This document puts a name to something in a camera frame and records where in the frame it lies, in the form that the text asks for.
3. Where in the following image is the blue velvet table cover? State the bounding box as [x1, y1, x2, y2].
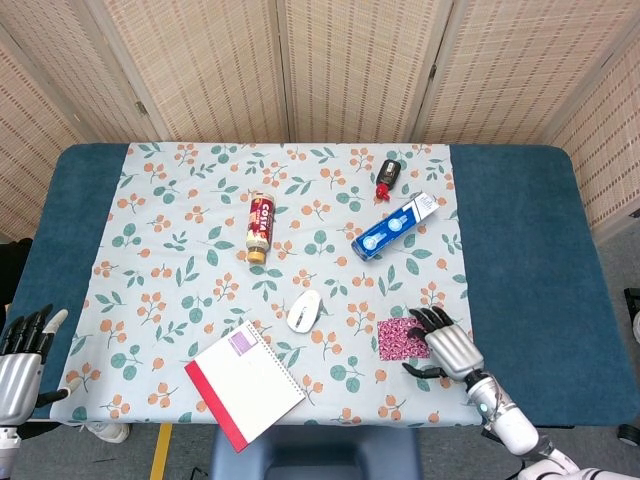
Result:
[7, 143, 629, 429]

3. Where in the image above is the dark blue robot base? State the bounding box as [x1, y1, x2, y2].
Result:
[209, 424, 421, 480]

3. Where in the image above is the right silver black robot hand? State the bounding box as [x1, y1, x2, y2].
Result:
[402, 305, 485, 385]

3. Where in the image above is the blue toothpaste box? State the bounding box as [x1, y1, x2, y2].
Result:
[350, 191, 441, 263]

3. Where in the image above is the white computer mouse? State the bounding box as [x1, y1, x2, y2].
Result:
[287, 289, 324, 334]

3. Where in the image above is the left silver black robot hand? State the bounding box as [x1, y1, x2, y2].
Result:
[0, 303, 82, 427]

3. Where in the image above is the spiral notebook red cover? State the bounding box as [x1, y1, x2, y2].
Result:
[183, 319, 307, 454]

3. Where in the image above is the floral print tablecloth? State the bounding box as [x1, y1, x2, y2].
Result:
[49, 142, 484, 426]

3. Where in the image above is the black equipment stand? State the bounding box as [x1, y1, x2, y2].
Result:
[623, 288, 640, 346]

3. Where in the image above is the bamboo folding screen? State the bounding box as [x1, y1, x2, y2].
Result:
[0, 0, 640, 241]

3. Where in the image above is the black fabric item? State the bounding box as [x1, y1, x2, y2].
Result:
[0, 238, 34, 306]

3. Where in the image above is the black bottle red cap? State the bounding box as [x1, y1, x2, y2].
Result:
[374, 158, 401, 202]

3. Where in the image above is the Costa coffee bottle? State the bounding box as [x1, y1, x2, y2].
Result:
[245, 189, 277, 265]

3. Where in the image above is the white shoe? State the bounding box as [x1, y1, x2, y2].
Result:
[82, 422, 131, 445]

